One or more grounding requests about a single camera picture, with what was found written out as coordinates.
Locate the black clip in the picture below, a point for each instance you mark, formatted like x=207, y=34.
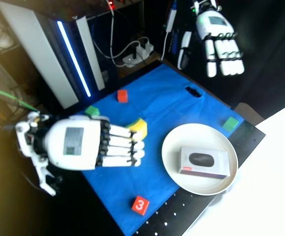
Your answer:
x=192, y=91

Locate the blue cloth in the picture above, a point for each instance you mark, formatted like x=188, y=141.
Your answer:
x=157, y=110

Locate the green cube with letter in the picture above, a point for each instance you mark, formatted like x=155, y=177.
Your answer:
x=230, y=123

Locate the plain red cube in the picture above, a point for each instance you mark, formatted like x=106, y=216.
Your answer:
x=122, y=96

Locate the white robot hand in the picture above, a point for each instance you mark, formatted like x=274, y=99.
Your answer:
x=213, y=27
x=78, y=145

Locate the brown cardboard piece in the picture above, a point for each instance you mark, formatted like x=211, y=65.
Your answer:
x=248, y=113

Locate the plain green cube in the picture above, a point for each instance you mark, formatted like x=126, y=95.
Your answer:
x=91, y=111

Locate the red cube with numeral three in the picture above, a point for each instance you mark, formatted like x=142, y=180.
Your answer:
x=139, y=205

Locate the black backdrop cloth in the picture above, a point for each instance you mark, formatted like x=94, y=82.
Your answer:
x=267, y=73

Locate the yellow and green sponge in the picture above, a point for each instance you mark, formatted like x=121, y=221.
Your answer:
x=141, y=126

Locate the round cream plate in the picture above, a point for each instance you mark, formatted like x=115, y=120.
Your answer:
x=171, y=152

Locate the white power strip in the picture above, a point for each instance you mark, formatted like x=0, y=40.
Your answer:
x=142, y=50

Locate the grey mouse box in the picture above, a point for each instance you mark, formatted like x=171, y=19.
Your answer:
x=203, y=159

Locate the white tower with blue light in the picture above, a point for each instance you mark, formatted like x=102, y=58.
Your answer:
x=46, y=61

